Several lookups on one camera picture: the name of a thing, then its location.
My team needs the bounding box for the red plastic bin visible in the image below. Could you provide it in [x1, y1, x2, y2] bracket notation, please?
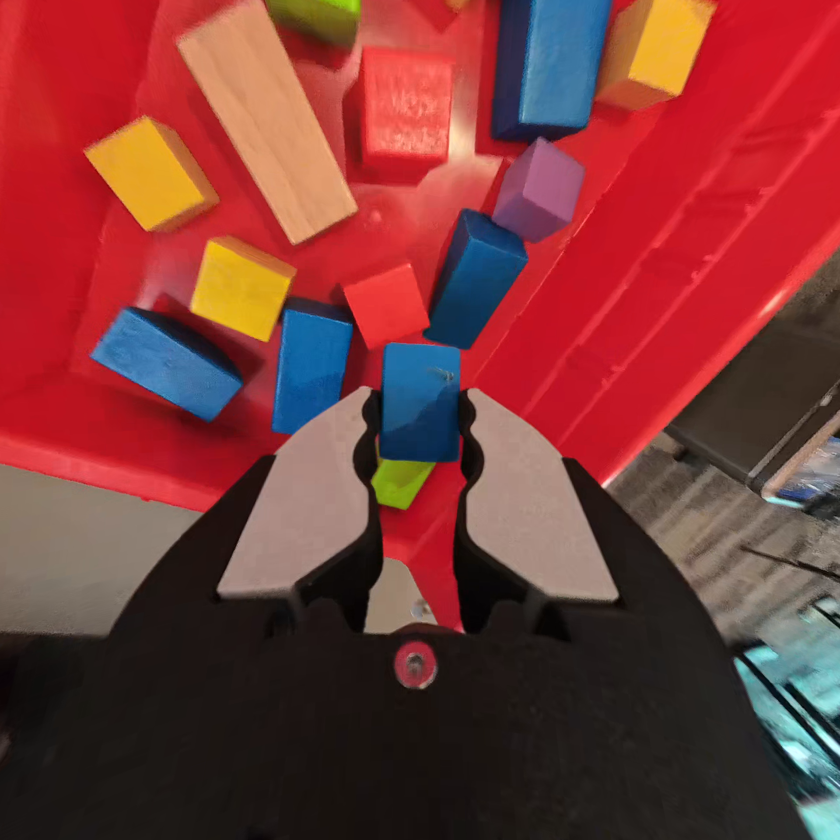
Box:
[0, 0, 840, 634]

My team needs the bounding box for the grey desk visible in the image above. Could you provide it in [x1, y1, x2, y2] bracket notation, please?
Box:
[0, 464, 437, 639]

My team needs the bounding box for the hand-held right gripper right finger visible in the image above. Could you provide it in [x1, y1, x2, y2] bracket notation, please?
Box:
[453, 388, 618, 607]

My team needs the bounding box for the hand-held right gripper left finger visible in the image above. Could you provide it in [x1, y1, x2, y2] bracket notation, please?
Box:
[217, 388, 384, 607]

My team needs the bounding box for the blue wooden block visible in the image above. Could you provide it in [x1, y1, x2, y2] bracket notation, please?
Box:
[380, 343, 466, 464]

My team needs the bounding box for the pile of coloured wooden blocks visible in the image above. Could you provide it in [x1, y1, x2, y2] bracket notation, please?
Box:
[84, 0, 718, 513]

